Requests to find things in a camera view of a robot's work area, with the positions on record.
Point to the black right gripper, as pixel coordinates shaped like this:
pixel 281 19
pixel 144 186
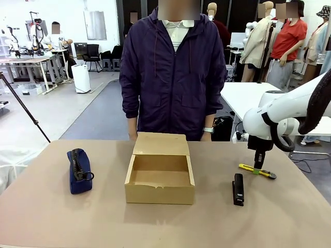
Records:
pixel 259 144

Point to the yellow utility knife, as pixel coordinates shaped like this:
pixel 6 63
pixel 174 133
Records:
pixel 247 168

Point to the brown cardboard box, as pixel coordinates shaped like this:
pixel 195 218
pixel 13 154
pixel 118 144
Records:
pixel 159 186

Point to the blue zipper pencil case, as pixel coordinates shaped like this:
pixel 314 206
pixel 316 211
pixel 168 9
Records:
pixel 77 178

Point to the person's left forearm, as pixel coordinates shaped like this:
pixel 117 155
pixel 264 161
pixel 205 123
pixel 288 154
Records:
pixel 210 121

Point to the person's right forearm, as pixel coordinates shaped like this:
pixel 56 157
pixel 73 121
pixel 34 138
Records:
pixel 132 125

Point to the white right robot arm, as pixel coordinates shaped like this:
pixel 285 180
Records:
pixel 284 103

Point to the person's left hand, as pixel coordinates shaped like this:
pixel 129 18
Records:
pixel 206 137

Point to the person's right hand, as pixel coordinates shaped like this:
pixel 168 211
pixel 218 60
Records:
pixel 132 137

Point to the black stapler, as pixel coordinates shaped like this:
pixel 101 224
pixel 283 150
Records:
pixel 238 191

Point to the white power strip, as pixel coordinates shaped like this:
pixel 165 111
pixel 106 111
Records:
pixel 239 137

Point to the black bag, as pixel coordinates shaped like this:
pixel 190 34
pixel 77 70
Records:
pixel 223 129

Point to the silver wrist watch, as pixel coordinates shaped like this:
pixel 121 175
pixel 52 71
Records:
pixel 208 130

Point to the white table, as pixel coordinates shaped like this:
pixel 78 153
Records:
pixel 245 95

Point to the person in purple jacket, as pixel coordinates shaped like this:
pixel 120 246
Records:
pixel 173 85

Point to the mannequin in beige jacket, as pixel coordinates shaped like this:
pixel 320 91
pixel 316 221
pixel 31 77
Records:
pixel 256 44

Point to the mannequin with bucket hat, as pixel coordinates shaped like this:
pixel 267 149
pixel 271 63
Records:
pixel 319 44

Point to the mannequin in dark red top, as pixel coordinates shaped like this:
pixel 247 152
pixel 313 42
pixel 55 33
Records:
pixel 219 31

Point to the white air purifier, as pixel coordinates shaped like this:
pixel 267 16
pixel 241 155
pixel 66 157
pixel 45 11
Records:
pixel 80 78

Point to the black office chair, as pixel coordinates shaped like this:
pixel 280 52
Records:
pixel 92 55

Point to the seated person in white shirt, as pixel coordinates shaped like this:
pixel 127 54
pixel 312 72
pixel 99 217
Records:
pixel 57 38

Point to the black tripod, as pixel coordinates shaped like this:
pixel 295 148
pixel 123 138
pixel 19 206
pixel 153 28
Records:
pixel 23 108

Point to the wooden top work table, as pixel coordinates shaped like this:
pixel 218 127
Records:
pixel 26 62

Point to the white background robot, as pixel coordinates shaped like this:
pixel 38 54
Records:
pixel 36 33

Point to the grey wall panel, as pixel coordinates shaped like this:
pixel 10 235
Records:
pixel 95 25

